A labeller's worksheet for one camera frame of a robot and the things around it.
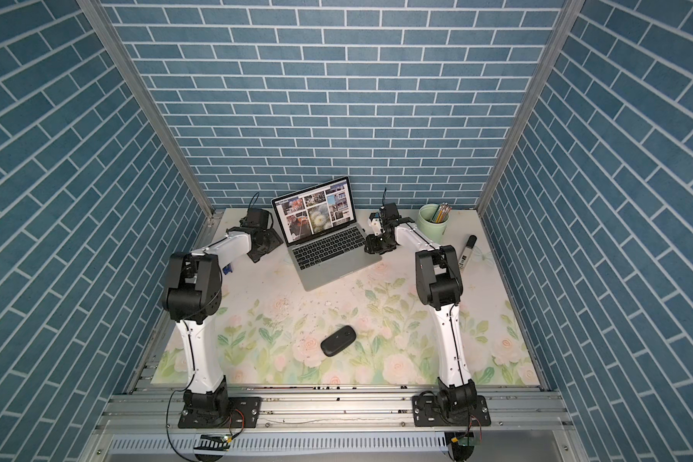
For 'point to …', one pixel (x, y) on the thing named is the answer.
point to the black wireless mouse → (338, 340)
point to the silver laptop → (319, 226)
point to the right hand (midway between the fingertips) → (372, 247)
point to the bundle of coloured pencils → (442, 213)
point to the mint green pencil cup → (433, 231)
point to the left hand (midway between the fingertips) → (278, 243)
